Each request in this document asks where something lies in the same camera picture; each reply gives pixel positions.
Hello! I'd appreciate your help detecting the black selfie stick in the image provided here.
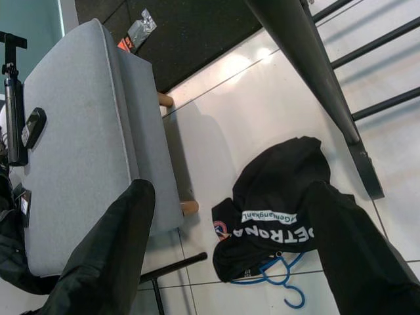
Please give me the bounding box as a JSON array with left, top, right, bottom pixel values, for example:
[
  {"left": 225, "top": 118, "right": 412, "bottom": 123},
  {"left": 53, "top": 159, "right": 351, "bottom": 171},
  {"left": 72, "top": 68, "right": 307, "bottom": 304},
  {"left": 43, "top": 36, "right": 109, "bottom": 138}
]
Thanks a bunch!
[{"left": 0, "top": 31, "right": 29, "bottom": 167}]

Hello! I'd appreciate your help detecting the black Petronas garment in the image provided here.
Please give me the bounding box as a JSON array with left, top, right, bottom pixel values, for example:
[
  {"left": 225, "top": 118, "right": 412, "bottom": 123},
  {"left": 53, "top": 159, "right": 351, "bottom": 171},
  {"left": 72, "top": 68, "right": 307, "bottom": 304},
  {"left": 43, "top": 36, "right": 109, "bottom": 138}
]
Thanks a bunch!
[{"left": 211, "top": 136, "right": 332, "bottom": 283}]

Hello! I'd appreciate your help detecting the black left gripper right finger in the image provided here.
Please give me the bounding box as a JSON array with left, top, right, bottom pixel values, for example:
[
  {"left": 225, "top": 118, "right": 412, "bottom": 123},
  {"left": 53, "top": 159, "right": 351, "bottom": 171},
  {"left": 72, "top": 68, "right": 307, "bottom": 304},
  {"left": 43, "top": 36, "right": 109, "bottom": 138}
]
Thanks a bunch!
[{"left": 304, "top": 179, "right": 420, "bottom": 315}]

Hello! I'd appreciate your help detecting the grey upholstered ottoman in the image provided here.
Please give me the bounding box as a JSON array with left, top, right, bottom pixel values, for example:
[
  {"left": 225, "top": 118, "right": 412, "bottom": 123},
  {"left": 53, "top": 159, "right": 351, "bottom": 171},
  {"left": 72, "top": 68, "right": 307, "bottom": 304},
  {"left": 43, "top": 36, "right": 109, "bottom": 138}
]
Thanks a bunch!
[{"left": 21, "top": 18, "right": 200, "bottom": 280}]

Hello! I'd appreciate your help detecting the black metal clothes rack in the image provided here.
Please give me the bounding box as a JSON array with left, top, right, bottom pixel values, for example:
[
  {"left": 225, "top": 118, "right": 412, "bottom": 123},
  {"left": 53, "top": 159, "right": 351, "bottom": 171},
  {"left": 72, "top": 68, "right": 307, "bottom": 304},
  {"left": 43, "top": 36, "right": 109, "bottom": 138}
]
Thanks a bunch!
[{"left": 244, "top": 0, "right": 420, "bottom": 200}]

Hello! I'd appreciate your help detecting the blue plastic hanger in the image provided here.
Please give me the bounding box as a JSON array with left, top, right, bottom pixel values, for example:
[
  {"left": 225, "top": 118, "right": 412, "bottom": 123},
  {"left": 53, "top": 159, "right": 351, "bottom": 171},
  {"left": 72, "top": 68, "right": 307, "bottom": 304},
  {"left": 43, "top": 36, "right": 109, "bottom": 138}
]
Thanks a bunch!
[{"left": 229, "top": 251, "right": 308, "bottom": 309}]

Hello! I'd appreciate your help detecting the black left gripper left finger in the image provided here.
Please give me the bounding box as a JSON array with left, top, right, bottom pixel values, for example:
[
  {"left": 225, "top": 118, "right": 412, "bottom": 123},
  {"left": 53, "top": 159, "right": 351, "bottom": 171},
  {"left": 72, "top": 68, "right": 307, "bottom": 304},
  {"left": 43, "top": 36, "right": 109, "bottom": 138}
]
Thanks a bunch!
[{"left": 42, "top": 178, "right": 156, "bottom": 315}]

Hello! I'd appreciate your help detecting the crumpled silver foil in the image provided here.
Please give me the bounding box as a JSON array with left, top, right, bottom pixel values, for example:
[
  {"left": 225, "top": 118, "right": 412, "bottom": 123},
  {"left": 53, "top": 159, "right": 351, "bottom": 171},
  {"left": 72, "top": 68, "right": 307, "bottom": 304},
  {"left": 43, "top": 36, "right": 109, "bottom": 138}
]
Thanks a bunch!
[{"left": 127, "top": 9, "right": 157, "bottom": 50}]

